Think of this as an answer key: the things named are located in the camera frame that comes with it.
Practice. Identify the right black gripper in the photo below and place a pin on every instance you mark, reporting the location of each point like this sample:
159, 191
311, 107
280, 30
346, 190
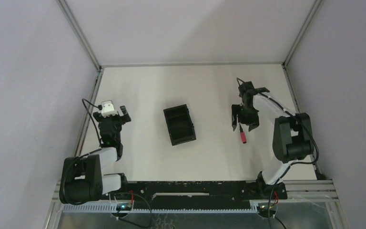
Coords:
254, 120

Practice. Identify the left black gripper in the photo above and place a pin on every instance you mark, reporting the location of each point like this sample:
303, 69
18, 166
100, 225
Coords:
111, 118

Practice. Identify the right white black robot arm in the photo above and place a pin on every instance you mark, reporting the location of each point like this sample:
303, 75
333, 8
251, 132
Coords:
292, 134

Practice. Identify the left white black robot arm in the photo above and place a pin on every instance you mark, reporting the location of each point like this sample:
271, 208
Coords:
83, 179

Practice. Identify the black plastic bin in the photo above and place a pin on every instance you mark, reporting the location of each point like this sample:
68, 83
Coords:
179, 124

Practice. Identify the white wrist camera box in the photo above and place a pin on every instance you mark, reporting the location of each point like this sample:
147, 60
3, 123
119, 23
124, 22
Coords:
108, 109

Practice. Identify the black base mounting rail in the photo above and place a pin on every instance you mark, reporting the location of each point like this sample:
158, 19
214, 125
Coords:
201, 194

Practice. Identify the white slotted cable duct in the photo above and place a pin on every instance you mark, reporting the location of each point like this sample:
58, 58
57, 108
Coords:
108, 208

